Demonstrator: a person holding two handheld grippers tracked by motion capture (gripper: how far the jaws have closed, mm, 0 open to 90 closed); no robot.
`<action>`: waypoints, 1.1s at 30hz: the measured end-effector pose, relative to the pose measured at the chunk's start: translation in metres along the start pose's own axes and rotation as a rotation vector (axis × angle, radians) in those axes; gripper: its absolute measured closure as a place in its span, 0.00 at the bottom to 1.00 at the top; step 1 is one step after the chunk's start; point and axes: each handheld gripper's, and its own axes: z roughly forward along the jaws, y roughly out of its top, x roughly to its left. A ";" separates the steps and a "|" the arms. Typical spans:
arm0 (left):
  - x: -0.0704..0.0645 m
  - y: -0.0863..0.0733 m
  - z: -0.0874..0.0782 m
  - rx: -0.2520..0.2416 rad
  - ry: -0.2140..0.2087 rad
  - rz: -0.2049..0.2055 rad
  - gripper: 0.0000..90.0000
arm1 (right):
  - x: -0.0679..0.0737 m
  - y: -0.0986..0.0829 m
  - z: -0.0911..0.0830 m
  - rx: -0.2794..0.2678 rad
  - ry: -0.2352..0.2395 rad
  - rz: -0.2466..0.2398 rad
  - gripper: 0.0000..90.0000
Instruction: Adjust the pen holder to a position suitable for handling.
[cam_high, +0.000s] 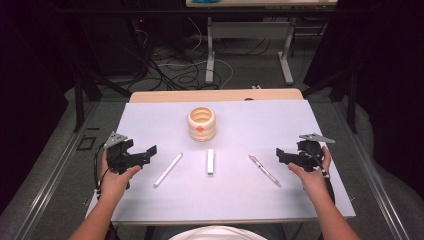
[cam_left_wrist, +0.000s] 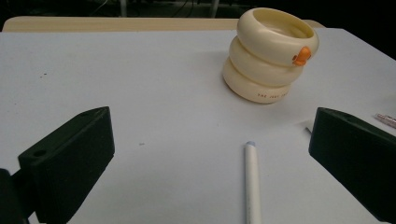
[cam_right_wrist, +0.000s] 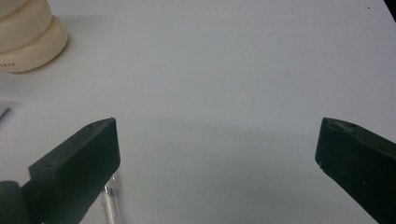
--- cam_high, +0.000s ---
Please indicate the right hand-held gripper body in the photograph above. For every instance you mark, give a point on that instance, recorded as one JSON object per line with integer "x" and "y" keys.
{"x": 310, "y": 155}

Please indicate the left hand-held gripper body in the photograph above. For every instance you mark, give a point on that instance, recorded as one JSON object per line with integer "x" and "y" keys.
{"x": 118, "y": 156}

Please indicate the clear pen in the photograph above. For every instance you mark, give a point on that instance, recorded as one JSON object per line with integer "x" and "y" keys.
{"x": 265, "y": 171}

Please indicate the white pen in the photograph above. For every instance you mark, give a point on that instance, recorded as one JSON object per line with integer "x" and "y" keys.
{"x": 168, "y": 170}

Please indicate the cream ribbed pen holder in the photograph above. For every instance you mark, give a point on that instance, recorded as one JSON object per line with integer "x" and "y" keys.
{"x": 201, "y": 131}

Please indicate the person's left hand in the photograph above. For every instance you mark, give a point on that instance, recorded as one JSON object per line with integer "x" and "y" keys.
{"x": 113, "y": 183}

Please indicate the person's right hand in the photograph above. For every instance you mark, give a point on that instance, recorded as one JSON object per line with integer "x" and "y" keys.
{"x": 313, "y": 183}

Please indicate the white table mat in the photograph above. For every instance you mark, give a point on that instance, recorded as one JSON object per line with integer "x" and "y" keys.
{"x": 233, "y": 200}

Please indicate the black metal stand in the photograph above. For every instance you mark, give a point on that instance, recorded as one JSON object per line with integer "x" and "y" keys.
{"x": 79, "y": 100}
{"x": 351, "y": 96}

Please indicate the wooden table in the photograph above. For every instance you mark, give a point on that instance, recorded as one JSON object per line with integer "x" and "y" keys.
{"x": 200, "y": 96}

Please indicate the person's white shirt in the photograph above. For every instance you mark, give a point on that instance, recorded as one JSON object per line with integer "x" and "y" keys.
{"x": 216, "y": 233}

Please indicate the black equipment with red light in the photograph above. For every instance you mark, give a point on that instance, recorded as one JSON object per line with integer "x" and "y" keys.
{"x": 116, "y": 46}

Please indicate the white desk with metal legs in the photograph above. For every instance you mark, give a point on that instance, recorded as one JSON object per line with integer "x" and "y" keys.
{"x": 250, "y": 30}

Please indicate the teal object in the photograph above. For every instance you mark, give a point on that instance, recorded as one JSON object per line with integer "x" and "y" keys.
{"x": 201, "y": 1}

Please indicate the grey floor rail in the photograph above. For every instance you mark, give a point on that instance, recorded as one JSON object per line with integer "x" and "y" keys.
{"x": 376, "y": 186}
{"x": 50, "y": 186}

